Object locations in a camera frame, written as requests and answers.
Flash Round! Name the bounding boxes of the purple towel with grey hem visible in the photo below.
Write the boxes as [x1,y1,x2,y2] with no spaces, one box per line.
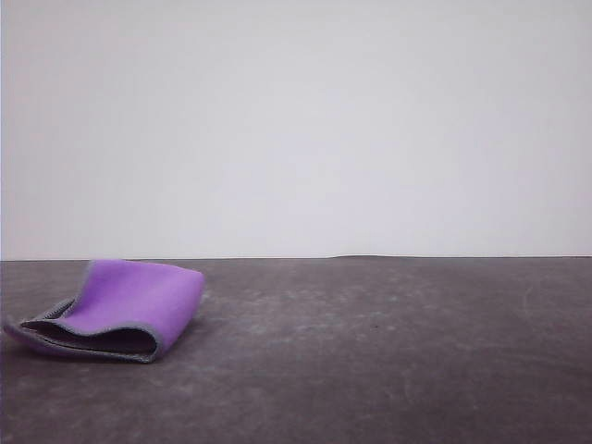
[3,258,206,364]

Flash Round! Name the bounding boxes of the grey table cloth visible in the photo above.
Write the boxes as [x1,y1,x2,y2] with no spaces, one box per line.
[0,254,592,444]

